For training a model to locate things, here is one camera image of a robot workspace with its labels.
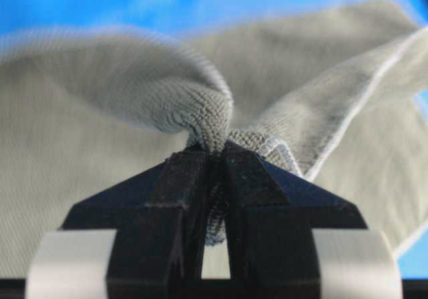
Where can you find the grey terry towel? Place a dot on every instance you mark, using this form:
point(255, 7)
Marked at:
point(326, 95)

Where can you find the blue table cloth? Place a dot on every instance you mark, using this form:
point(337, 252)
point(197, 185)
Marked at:
point(176, 20)

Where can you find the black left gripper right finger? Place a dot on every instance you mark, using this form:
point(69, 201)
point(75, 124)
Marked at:
point(270, 216)

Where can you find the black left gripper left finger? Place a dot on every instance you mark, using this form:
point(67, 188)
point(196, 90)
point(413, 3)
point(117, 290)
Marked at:
point(160, 221)

